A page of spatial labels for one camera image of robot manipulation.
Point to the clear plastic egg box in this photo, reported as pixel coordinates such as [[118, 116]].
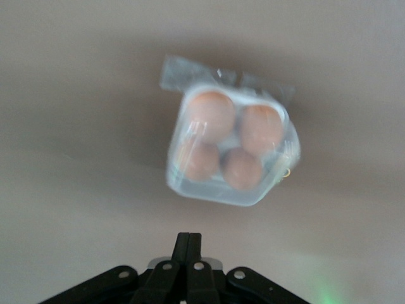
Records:
[[218, 193]]

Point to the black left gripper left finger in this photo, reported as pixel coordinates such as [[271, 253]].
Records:
[[167, 282]]

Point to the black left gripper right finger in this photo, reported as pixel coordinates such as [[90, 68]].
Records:
[[202, 282]]

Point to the brown egg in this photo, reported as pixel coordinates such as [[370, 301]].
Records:
[[213, 117], [242, 168], [261, 130], [199, 158]]

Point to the brown table cover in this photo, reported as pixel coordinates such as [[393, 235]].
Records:
[[79, 126]]

